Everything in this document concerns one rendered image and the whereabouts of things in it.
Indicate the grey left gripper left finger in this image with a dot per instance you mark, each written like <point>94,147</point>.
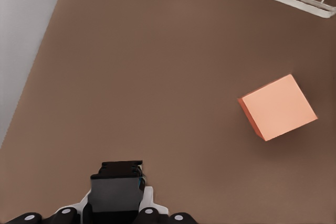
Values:
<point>103,195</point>

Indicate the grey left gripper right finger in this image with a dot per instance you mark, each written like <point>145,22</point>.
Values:
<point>128,195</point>

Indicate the orange square switch box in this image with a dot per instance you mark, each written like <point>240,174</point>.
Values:
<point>279,107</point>

